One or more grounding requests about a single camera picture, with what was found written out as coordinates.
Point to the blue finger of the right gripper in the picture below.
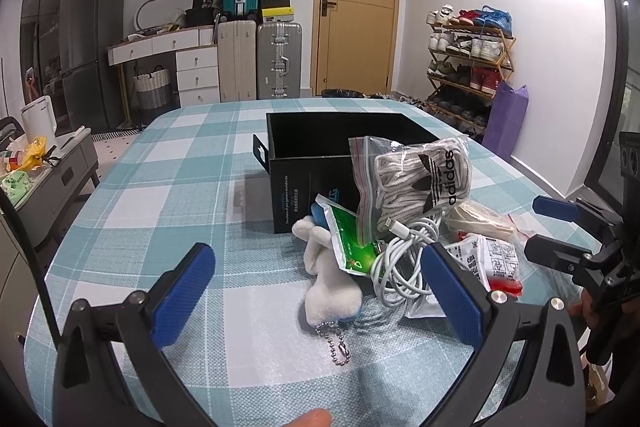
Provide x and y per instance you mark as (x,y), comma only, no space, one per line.
(565,258)
(557,208)

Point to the grey side cabinet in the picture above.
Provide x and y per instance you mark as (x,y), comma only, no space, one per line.
(55,188)

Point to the wooden shoe rack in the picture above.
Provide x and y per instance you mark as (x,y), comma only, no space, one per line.
(470,59)

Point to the silver suitcase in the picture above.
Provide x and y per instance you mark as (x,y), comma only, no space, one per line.
(279,60)

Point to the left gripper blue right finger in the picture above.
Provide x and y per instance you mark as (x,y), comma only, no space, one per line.
(546,388)

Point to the person's hand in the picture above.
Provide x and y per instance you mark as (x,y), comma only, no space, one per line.
(313,418)

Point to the adidas shoelace zip bag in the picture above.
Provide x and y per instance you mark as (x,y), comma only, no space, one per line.
(406,182)

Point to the white rope zip bag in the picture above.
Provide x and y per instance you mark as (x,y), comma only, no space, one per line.
(471,217)

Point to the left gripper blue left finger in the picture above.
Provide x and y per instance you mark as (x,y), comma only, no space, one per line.
(89,389)

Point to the green medicine sachet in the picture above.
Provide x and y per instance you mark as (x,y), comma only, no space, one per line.
(351,257)

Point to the purple bag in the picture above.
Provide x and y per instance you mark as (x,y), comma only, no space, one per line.
(505,121)

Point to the black cardboard box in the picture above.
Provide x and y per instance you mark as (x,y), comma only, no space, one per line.
(308,154)

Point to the woven laundry basket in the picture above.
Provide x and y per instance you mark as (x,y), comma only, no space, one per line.
(153,90)

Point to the white drawer desk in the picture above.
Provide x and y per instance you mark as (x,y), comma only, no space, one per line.
(190,54)

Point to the teal checked tablecloth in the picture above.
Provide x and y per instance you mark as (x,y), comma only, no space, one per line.
(246,353)

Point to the white red instruction packet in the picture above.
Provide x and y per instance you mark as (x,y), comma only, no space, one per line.
(493,262)

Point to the grey refrigerator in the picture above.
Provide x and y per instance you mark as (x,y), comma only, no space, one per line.
(86,29)

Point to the white plush toy keychain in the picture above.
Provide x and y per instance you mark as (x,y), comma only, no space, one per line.
(334,298)

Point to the beige suitcase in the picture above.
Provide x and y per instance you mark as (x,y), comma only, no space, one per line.
(236,48)

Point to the wooden door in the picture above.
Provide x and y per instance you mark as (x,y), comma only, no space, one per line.
(353,45)

